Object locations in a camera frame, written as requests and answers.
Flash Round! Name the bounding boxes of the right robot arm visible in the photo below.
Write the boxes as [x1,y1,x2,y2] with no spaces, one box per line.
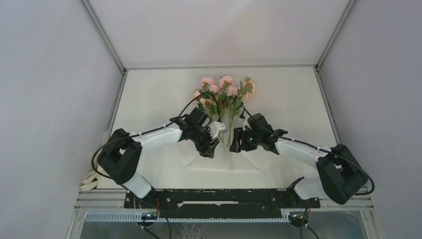
[229,114,375,207]

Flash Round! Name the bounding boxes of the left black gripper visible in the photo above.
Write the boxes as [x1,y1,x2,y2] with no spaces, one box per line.
[190,125,219,158]

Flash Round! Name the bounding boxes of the left circuit board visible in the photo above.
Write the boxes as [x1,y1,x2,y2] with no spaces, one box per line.
[141,213,159,221]

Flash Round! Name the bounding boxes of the cream ribbon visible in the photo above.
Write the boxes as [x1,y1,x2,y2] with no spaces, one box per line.
[80,130,110,192]

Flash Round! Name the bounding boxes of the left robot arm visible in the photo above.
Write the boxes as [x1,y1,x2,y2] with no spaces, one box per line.
[91,108,227,208]

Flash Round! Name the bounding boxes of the pink flower two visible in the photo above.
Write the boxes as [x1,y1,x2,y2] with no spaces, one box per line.
[199,77,223,122]

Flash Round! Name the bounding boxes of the white slotted cable duct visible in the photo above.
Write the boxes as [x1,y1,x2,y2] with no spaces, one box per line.
[85,211,290,223]

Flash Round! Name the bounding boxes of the pink flower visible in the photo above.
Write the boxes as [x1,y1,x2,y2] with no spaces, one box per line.
[227,83,244,147]
[240,78,255,110]
[194,89,225,139]

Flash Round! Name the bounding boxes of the right circuit board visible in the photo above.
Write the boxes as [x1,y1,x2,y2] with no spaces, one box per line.
[289,213,310,221]

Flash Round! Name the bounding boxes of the white wrapping paper sheet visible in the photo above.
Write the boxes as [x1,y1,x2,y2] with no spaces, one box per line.
[113,67,336,189]

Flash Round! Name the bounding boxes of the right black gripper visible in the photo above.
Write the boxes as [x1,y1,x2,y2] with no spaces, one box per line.
[229,126,262,152]

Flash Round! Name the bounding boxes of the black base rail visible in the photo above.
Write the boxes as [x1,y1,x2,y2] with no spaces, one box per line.
[123,189,320,218]

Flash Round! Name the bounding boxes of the pink flower one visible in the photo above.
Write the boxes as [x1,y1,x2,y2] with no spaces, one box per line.
[219,76,235,145]

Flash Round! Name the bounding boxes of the circuit board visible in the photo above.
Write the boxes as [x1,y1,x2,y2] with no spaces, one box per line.
[141,213,159,221]
[289,213,310,221]

